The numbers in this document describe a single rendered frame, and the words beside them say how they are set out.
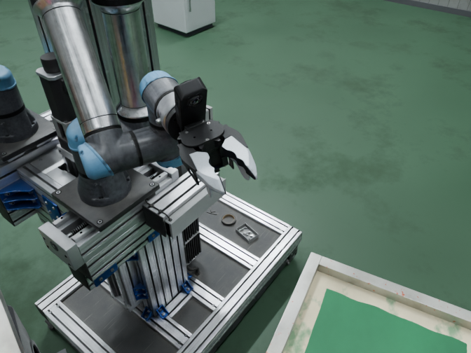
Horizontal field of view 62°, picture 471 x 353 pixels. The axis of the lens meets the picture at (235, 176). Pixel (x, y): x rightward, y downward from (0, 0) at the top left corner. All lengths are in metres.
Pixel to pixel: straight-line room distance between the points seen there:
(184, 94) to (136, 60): 0.43
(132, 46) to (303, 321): 0.89
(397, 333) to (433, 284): 1.45
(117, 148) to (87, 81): 0.14
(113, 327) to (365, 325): 1.30
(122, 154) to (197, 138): 0.22
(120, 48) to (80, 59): 0.17
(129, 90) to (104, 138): 0.26
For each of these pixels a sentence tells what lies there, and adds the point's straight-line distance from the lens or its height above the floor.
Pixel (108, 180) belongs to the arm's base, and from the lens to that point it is 1.13.
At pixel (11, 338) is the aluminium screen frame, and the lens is 0.89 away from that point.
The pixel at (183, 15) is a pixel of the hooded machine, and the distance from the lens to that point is 5.55.
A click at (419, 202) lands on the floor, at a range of 3.22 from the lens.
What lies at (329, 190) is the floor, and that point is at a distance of 3.10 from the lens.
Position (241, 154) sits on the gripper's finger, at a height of 1.68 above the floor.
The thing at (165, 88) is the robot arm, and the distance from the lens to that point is 0.76.
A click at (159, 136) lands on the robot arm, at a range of 0.81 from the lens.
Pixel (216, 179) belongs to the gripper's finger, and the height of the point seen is 1.68.
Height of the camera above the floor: 2.04
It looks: 41 degrees down
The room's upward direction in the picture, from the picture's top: straight up
